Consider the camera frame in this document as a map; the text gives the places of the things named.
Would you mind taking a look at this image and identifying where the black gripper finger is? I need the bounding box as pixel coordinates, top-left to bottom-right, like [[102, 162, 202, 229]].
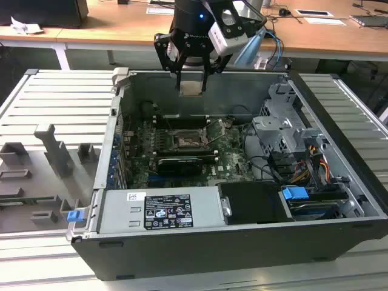
[[201, 53, 232, 93], [153, 33, 183, 92]]

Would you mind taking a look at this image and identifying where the silver CPU plate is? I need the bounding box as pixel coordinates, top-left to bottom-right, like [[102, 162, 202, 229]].
[[178, 80, 204, 97]]

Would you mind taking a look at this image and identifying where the black RAM slot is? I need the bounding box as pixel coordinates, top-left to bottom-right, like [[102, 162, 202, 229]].
[[153, 120, 210, 129], [156, 152, 219, 161], [153, 115, 210, 122], [156, 147, 218, 153]]

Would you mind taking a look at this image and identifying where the CPU socket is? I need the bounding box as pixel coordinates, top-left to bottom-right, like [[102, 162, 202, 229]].
[[169, 129, 213, 151]]

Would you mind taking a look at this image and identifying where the framed white paper sheet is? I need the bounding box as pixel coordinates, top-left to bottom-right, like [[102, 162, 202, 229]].
[[146, 6, 176, 15]]

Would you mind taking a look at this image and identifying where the long wooden desk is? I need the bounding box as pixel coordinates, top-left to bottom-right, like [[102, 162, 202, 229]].
[[56, 0, 388, 73]]

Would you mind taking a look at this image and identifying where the metal drive cage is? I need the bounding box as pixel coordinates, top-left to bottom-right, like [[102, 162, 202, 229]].
[[252, 83, 328, 155]]

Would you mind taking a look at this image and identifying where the green motherboard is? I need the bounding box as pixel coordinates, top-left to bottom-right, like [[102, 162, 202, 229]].
[[122, 116, 258, 187]]

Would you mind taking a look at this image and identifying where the black graphics card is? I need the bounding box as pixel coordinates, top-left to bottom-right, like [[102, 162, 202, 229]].
[[133, 156, 209, 177]]

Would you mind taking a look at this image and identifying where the short wooden desk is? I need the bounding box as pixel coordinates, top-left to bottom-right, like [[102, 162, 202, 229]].
[[0, 25, 70, 71]]

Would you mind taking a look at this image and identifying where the crumpled white paper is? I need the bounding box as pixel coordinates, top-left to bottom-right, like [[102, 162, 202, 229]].
[[10, 16, 45, 35]]

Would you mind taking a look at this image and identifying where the hard disk in blue carrier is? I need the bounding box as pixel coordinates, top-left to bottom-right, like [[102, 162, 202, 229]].
[[281, 186, 342, 221]]

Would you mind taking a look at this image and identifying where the grey laptop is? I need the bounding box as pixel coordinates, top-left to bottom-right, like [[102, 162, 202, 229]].
[[350, 13, 388, 28]]

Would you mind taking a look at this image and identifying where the silver power supply unit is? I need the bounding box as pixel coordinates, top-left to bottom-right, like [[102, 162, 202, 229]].
[[96, 186, 228, 234]]

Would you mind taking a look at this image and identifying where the grey parts rack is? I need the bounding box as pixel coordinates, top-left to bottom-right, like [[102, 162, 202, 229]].
[[0, 123, 102, 234]]

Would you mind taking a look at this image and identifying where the blue case latch tab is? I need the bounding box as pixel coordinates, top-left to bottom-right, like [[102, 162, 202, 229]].
[[67, 210, 84, 224]]

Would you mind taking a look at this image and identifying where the black open PC case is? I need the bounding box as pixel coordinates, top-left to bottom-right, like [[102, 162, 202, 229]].
[[65, 67, 388, 282]]

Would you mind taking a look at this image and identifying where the green RAM stick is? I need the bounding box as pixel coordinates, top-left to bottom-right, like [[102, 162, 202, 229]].
[[0, 196, 57, 206]]

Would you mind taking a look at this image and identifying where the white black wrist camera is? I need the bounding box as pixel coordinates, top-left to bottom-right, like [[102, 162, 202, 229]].
[[208, 5, 267, 58]]

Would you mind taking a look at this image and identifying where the thin black wire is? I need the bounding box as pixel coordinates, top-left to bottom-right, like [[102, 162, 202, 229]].
[[227, 104, 254, 119]]

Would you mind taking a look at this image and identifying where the grey case latch handle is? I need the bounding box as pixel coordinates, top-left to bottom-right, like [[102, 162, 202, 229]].
[[112, 67, 131, 89]]

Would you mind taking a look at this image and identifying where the blue cable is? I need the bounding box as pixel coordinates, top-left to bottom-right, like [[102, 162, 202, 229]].
[[266, 28, 285, 72]]

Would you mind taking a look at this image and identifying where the thick black cable loop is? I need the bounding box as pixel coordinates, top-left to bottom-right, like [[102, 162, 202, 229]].
[[241, 122, 281, 184]]

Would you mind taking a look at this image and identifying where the white desk cable port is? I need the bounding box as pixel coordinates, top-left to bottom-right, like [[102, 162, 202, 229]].
[[295, 8, 334, 18]]

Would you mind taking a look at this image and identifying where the orange yellow wire bundle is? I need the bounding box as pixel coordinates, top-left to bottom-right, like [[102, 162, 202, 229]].
[[289, 144, 331, 186]]

